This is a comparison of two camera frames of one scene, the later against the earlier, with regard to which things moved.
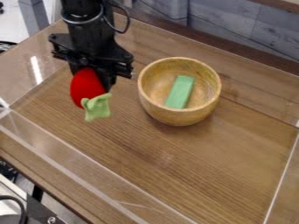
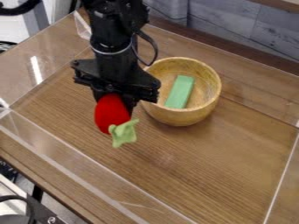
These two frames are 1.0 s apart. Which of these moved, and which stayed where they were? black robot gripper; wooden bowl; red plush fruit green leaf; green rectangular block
Moved: black robot gripper; red plush fruit green leaf
Stayed: green rectangular block; wooden bowl
